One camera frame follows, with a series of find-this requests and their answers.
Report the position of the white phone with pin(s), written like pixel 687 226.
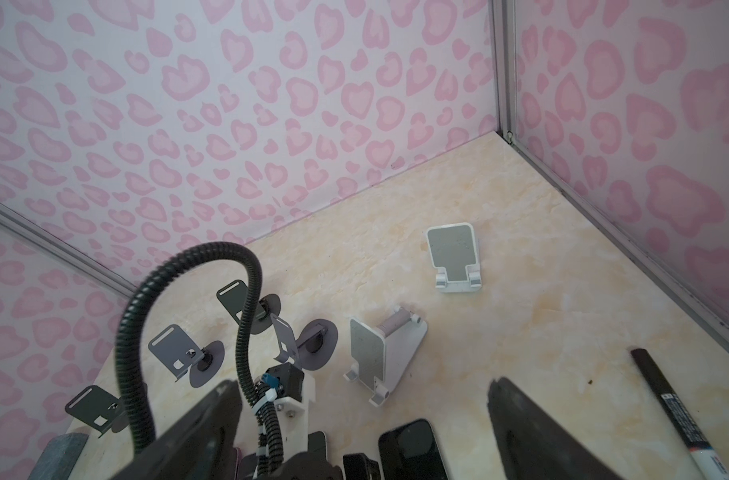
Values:
pixel 411 452

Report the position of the right corner aluminium post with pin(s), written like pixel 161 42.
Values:
pixel 503 36

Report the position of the corner aluminium post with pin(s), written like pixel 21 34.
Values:
pixel 36 236
pixel 503 36

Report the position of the centre right white stand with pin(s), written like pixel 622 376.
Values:
pixel 381 354

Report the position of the back left round stand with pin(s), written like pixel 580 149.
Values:
pixel 183 358

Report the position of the black white marker pen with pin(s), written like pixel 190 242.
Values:
pixel 700 450

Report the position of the purple phone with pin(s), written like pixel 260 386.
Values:
pixel 318 444

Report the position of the left corner aluminium post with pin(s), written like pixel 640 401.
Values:
pixel 36 236

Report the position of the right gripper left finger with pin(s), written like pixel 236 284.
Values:
pixel 199 446

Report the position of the front left round stand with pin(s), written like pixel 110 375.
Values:
pixel 99 410

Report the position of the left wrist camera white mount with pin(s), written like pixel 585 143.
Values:
pixel 293 391

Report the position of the white stand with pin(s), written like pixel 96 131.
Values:
pixel 454 255
pixel 381 354

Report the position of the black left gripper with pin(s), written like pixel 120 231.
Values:
pixel 310 466

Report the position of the black phone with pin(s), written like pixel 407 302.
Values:
pixel 357 466

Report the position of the far right white stand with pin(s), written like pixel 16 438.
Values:
pixel 454 255

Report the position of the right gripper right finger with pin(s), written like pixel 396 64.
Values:
pixel 531 444

